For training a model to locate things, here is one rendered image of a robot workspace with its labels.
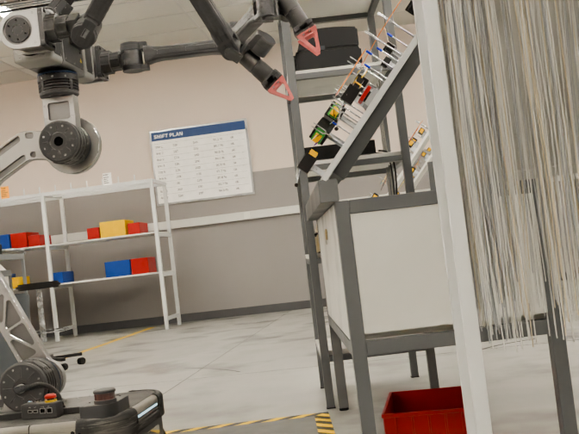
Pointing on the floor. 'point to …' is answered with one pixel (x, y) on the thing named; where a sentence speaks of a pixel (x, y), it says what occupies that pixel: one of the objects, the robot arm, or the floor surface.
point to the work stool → (44, 319)
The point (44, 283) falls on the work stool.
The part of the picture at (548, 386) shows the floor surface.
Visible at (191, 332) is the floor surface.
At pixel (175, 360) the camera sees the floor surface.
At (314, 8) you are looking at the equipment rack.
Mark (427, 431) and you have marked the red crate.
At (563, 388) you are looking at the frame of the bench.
